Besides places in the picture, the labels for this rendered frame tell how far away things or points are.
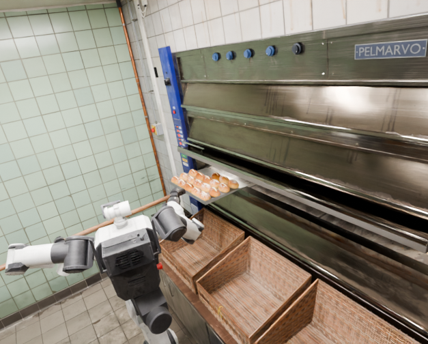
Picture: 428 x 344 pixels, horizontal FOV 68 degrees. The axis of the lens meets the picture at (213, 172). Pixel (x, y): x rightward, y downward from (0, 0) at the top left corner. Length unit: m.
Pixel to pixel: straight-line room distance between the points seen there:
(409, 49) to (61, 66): 2.61
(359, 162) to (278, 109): 0.47
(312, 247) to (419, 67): 1.03
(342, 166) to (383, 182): 0.19
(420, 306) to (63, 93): 2.88
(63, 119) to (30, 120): 0.26
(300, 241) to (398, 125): 0.90
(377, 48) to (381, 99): 0.18
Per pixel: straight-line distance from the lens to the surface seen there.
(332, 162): 1.51
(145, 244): 1.38
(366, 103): 1.34
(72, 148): 3.17
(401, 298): 1.64
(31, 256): 1.61
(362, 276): 1.70
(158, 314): 1.59
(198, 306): 2.21
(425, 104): 1.25
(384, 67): 1.29
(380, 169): 1.39
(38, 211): 3.29
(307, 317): 1.99
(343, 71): 1.38
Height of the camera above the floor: 2.12
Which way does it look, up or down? 22 degrees down
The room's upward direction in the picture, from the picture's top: 10 degrees counter-clockwise
